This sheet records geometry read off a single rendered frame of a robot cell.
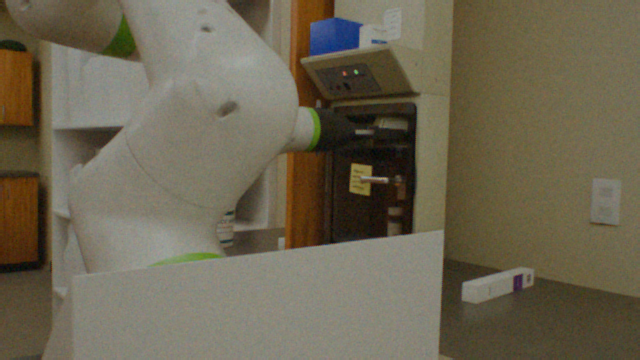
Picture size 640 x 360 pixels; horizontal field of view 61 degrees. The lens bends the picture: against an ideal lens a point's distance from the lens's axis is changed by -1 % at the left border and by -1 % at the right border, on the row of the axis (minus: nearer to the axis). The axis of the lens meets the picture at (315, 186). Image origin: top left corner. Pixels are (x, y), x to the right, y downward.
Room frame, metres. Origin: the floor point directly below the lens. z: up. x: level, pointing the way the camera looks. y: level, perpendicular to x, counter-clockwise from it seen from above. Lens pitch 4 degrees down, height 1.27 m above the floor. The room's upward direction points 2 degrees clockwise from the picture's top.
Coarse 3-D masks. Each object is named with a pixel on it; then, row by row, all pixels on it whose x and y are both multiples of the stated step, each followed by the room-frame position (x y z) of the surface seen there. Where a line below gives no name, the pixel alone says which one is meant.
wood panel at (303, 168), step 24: (312, 0) 1.57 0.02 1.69; (312, 96) 1.57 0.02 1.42; (288, 168) 1.55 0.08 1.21; (312, 168) 1.58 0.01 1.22; (288, 192) 1.55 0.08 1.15; (312, 192) 1.58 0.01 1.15; (288, 216) 1.55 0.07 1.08; (312, 216) 1.58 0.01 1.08; (288, 240) 1.54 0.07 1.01; (312, 240) 1.58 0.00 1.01
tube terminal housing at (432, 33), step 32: (352, 0) 1.50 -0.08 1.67; (384, 0) 1.41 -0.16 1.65; (416, 0) 1.33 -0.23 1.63; (448, 0) 1.37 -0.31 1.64; (416, 32) 1.32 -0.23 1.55; (448, 32) 1.37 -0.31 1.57; (448, 64) 1.37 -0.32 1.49; (384, 96) 1.40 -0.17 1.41; (416, 96) 1.32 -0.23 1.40; (448, 96) 1.38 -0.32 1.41; (416, 160) 1.31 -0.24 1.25; (416, 192) 1.31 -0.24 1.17; (416, 224) 1.31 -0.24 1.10
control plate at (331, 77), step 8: (360, 64) 1.34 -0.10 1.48; (320, 72) 1.46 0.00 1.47; (328, 72) 1.43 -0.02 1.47; (336, 72) 1.41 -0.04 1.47; (352, 72) 1.38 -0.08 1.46; (360, 72) 1.36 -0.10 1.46; (368, 72) 1.34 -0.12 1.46; (320, 80) 1.48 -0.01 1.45; (328, 80) 1.46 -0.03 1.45; (336, 80) 1.44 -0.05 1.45; (344, 80) 1.42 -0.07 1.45; (352, 80) 1.40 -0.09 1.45; (360, 80) 1.38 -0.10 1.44; (368, 80) 1.36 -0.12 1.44; (328, 88) 1.49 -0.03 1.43; (336, 88) 1.47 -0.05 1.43; (344, 88) 1.44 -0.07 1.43; (352, 88) 1.42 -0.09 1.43; (360, 88) 1.40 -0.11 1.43; (368, 88) 1.38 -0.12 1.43; (376, 88) 1.37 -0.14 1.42
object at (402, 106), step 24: (360, 120) 1.45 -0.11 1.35; (384, 120) 1.38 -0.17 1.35; (408, 120) 1.32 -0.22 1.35; (360, 144) 1.44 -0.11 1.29; (384, 144) 1.38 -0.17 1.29; (408, 144) 1.32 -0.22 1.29; (336, 168) 1.51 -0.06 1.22; (384, 168) 1.38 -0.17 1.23; (408, 168) 1.32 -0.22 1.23; (336, 192) 1.51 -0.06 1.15; (384, 192) 1.37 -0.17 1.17; (408, 192) 1.31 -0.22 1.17; (336, 216) 1.51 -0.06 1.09; (360, 216) 1.44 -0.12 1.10; (384, 216) 1.37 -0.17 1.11; (408, 216) 1.31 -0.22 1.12; (336, 240) 1.51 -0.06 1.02; (360, 240) 1.43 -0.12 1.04
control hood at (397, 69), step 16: (368, 48) 1.28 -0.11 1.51; (384, 48) 1.25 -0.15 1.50; (400, 48) 1.26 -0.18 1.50; (304, 64) 1.47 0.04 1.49; (320, 64) 1.43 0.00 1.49; (336, 64) 1.39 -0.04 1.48; (352, 64) 1.35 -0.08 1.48; (368, 64) 1.32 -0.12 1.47; (384, 64) 1.29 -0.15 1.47; (400, 64) 1.26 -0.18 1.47; (416, 64) 1.29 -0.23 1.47; (384, 80) 1.33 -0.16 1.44; (400, 80) 1.29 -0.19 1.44; (416, 80) 1.30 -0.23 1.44; (336, 96) 1.49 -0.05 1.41; (352, 96) 1.45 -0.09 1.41
